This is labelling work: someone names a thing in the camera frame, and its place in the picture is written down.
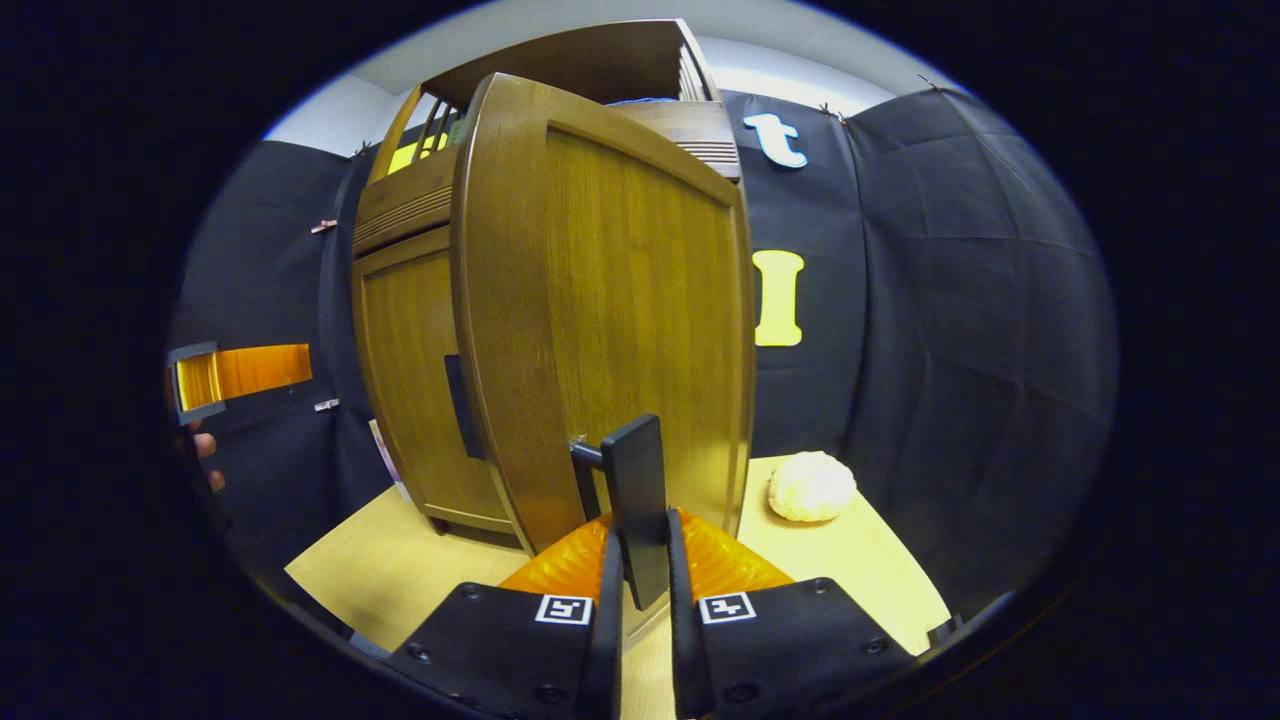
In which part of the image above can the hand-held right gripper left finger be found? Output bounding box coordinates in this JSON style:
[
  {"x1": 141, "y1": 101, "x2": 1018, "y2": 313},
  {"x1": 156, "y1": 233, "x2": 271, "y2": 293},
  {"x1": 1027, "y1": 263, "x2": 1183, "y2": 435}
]
[{"x1": 385, "y1": 515, "x2": 626, "y2": 720}]

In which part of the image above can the wooden double-door shoe cabinet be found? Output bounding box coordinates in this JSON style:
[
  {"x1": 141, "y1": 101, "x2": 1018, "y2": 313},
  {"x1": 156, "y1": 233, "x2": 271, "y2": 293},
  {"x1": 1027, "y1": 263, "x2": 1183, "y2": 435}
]
[{"x1": 350, "y1": 18, "x2": 743, "y2": 541}]

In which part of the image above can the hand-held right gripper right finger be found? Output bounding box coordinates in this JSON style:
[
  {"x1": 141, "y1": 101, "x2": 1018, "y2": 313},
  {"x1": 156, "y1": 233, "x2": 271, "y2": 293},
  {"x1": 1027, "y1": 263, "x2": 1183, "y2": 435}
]
[{"x1": 665, "y1": 508, "x2": 916, "y2": 720}]

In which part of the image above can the black backdrop cloth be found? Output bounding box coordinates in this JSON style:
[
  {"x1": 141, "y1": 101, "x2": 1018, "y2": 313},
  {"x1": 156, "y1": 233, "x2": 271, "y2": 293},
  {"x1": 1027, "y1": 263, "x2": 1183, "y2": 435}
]
[{"x1": 168, "y1": 88, "x2": 1118, "y2": 641}]

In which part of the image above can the white fluffy ball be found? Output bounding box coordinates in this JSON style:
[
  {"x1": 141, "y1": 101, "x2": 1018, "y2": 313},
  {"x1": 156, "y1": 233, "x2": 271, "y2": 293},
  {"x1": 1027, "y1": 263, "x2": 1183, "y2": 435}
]
[{"x1": 768, "y1": 451, "x2": 858, "y2": 523}]

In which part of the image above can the wooden cabinet door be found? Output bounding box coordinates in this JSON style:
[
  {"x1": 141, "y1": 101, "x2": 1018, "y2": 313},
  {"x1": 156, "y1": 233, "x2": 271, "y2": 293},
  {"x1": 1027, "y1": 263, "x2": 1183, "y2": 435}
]
[
  {"x1": 450, "y1": 72, "x2": 756, "y2": 611},
  {"x1": 352, "y1": 225, "x2": 516, "y2": 536}
]

